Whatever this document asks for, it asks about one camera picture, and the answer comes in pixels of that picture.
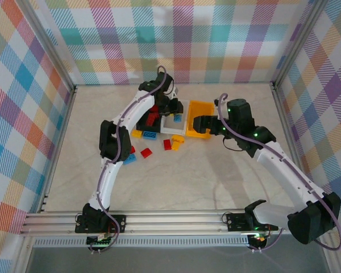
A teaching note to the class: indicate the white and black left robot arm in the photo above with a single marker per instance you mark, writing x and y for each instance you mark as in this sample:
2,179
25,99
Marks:
108,182

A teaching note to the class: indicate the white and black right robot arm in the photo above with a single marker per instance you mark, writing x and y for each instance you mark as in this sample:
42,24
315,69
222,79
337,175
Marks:
287,170

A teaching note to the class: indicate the white plastic bin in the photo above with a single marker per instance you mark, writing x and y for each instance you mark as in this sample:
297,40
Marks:
170,126

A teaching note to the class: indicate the black plastic bin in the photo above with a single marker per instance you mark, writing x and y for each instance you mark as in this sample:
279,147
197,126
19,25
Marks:
140,126

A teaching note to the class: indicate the yellow lego brick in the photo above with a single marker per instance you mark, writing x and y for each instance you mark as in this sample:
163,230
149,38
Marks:
176,146
136,133
177,138

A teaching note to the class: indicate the yellow plastic bin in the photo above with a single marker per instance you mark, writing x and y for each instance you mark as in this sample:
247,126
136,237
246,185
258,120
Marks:
201,109

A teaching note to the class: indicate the plaid fabric panel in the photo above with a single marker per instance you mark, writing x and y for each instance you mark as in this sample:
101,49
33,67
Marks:
335,113
11,113
216,42

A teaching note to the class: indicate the aluminium side frame rail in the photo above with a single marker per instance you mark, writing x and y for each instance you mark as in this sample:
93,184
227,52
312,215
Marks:
282,113
63,128

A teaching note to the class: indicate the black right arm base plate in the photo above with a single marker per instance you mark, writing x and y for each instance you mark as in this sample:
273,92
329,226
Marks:
237,221

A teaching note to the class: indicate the aluminium frame post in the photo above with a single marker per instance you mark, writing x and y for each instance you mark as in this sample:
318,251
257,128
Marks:
48,45
298,45

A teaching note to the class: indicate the aluminium mounting rail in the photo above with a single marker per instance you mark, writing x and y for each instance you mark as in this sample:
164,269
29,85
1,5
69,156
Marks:
173,223

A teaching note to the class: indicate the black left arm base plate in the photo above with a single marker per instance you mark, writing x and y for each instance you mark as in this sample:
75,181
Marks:
118,223

